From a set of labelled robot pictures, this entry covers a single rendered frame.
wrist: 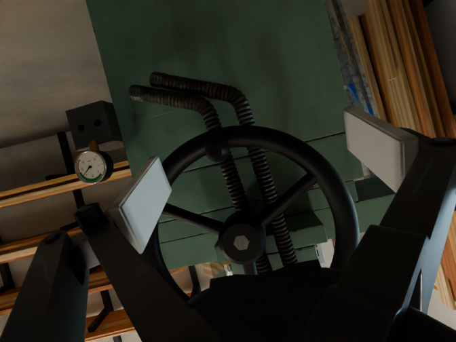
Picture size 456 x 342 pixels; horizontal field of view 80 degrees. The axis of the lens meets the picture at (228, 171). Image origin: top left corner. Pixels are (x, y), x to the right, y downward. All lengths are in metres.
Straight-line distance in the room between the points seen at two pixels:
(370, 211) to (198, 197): 0.32
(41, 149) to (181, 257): 3.12
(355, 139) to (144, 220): 0.13
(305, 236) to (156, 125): 0.35
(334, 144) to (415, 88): 1.42
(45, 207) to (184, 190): 3.13
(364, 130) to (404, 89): 1.78
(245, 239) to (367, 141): 0.22
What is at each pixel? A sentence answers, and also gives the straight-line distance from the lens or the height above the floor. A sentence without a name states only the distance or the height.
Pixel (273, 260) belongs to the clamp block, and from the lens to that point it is 0.47.
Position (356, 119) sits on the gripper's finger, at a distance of 0.18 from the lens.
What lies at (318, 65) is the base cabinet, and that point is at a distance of 0.56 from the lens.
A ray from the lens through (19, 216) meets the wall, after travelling 3.81.
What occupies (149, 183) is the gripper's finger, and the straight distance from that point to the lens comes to 0.18.
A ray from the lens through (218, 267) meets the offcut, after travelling 0.61.
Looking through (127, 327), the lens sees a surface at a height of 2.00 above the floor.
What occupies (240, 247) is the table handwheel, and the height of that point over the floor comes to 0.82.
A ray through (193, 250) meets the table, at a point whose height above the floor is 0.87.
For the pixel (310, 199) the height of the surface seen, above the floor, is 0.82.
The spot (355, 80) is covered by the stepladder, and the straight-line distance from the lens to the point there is 1.42.
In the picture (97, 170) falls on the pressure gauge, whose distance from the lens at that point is 0.56.
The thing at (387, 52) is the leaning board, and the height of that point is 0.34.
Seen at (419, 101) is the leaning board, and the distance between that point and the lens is 1.93.
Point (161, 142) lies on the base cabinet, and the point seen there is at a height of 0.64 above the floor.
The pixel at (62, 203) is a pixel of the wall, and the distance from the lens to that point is 3.52.
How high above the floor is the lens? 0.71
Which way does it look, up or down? 2 degrees up
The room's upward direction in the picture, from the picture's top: 166 degrees clockwise
